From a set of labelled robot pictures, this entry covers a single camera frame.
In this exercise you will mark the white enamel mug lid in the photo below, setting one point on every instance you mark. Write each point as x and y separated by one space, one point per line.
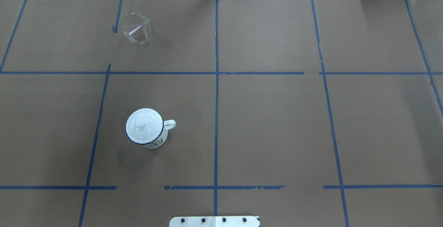
147 117

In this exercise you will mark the clear glass funnel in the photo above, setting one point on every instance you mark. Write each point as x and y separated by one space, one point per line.
137 28

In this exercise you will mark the white enamel mug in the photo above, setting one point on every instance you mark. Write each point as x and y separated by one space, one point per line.
141 136

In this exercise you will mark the brown paper table cover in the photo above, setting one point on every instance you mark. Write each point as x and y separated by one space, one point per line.
311 113

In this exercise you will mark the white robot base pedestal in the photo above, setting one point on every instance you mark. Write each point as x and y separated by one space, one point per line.
215 221

